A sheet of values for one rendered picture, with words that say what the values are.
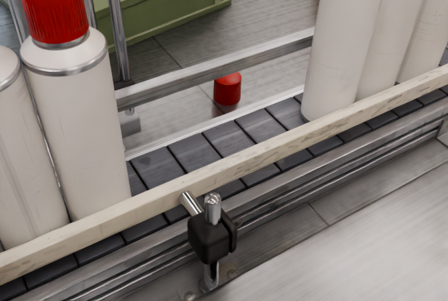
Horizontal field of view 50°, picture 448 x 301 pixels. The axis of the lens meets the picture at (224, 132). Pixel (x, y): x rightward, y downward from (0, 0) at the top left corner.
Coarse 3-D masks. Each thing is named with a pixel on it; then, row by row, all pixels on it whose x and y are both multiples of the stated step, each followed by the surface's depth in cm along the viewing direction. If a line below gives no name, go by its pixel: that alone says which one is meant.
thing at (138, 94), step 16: (304, 32) 46; (256, 48) 44; (272, 48) 44; (288, 48) 45; (304, 48) 46; (208, 64) 42; (224, 64) 42; (240, 64) 43; (256, 64) 44; (160, 80) 40; (176, 80) 40; (192, 80) 41; (208, 80) 42; (128, 96) 38; (144, 96) 39; (160, 96) 40
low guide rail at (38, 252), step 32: (384, 96) 47; (416, 96) 49; (320, 128) 43; (224, 160) 40; (256, 160) 41; (160, 192) 37; (192, 192) 38; (96, 224) 35; (128, 224) 36; (0, 256) 32; (32, 256) 33; (64, 256) 35
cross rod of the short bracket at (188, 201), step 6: (186, 192) 38; (180, 198) 37; (186, 198) 37; (192, 198) 37; (186, 204) 37; (192, 204) 37; (198, 204) 37; (186, 210) 37; (192, 210) 36; (198, 210) 36
